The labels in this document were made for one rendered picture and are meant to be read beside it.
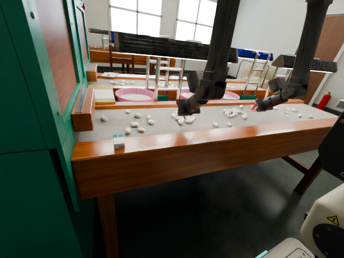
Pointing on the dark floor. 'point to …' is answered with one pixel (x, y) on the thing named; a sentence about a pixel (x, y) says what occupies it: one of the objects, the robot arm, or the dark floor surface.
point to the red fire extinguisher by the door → (324, 101)
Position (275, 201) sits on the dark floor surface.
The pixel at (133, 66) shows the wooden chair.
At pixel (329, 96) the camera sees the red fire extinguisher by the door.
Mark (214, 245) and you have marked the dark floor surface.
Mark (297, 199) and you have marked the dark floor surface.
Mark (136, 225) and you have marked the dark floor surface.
